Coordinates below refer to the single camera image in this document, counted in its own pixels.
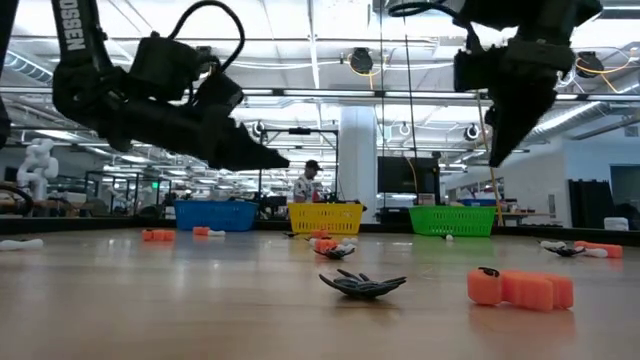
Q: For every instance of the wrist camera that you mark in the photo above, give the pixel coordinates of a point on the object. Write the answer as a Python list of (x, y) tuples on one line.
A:
[(220, 95), (475, 69)]

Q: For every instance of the white robot figure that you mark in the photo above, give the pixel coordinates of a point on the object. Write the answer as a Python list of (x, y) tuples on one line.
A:
[(37, 165)]

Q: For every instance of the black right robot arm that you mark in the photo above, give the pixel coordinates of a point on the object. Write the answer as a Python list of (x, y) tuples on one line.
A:
[(540, 15)]

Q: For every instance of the black partition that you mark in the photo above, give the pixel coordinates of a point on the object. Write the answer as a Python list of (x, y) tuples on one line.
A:
[(590, 202)]

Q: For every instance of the white column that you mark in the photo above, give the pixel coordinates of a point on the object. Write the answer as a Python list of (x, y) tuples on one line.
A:
[(357, 165)]

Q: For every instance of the yellow plastic basket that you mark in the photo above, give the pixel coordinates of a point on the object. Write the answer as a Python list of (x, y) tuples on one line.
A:
[(325, 220)]

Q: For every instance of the green plastic basket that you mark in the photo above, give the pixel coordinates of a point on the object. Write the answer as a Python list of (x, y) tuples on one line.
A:
[(452, 222)]

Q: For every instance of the blue plastic basket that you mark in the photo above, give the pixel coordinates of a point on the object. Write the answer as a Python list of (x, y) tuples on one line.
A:
[(215, 217)]

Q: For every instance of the person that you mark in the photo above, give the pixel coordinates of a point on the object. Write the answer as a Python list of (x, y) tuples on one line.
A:
[(305, 187)]

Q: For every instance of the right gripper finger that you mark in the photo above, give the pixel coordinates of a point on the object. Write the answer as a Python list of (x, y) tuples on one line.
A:
[(510, 127)]

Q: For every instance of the black display screen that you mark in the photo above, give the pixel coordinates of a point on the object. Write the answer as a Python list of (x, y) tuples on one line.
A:
[(400, 175)]

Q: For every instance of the orange toy skeleton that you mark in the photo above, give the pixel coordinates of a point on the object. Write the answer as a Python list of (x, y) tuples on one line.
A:
[(325, 245), (320, 233), (159, 235), (610, 248), (201, 231), (525, 292)]

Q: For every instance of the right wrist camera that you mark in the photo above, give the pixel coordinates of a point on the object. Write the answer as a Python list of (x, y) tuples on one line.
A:
[(475, 69)]

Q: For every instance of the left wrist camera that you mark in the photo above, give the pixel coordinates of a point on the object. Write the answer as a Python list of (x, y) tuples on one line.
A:
[(220, 95)]

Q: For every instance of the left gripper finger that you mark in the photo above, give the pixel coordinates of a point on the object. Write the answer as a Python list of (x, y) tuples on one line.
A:
[(245, 152)]

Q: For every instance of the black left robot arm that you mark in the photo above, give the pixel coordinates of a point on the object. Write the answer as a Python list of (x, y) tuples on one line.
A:
[(75, 75)]

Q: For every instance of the white box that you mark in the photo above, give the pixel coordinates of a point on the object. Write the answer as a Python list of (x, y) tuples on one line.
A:
[(616, 223)]

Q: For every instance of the black stand frame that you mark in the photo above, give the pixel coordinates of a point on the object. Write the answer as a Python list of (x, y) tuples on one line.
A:
[(299, 131)]

